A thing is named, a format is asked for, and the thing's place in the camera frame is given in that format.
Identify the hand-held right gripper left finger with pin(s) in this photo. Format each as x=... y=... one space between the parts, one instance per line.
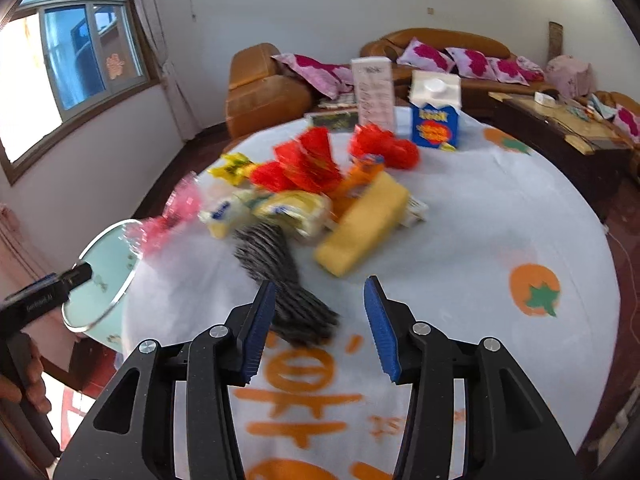
x=257 y=330

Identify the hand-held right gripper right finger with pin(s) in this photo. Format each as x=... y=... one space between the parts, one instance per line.
x=382 y=330

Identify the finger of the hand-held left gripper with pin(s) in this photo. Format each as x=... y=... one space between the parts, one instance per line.
x=77 y=274

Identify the pale green trash bin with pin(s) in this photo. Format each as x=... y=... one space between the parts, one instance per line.
x=107 y=270

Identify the black striped cloth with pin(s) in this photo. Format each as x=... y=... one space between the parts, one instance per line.
x=270 y=260

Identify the red foam net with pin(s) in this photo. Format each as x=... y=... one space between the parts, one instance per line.
x=267 y=177
x=307 y=157
x=382 y=142

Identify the person's left hand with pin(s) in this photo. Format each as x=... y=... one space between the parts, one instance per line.
x=36 y=375

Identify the yellow sponge block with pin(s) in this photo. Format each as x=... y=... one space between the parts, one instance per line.
x=360 y=225

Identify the pink plastic wrapper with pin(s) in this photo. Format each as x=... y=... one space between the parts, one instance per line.
x=165 y=210

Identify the small white yellow plastic packet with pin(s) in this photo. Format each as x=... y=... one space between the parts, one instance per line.
x=220 y=215

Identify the small white box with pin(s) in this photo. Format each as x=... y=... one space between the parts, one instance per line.
x=416 y=210

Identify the large white yellow plastic packet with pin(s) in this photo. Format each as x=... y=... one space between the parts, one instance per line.
x=295 y=210

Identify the orange snack bag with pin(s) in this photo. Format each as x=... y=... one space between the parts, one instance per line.
x=362 y=172

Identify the yellow wrapper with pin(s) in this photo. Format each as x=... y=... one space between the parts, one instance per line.
x=232 y=167

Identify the blue carton with white top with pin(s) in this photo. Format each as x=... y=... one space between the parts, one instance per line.
x=435 y=125

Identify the window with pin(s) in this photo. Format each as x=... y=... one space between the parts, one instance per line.
x=65 y=60

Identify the dark snack packet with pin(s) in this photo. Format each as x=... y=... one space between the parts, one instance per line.
x=332 y=121

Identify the white curtain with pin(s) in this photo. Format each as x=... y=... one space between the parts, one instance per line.
x=165 y=60

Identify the tall white and blue carton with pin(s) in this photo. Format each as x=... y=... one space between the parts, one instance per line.
x=372 y=95

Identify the wooden coffee table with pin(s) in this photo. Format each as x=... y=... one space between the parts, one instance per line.
x=550 y=135

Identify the pink flowered pillow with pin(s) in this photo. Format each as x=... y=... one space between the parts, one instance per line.
x=310 y=67
x=425 y=55
x=627 y=122
x=472 y=62
x=507 y=69
x=532 y=67

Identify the white round container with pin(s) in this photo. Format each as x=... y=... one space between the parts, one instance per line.
x=545 y=98

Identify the brown leather sofa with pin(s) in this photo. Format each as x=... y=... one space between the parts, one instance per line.
x=435 y=40

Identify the pink cloth cover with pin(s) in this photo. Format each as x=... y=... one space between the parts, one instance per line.
x=570 y=75

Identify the wooden board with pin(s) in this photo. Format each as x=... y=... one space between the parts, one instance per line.
x=556 y=42

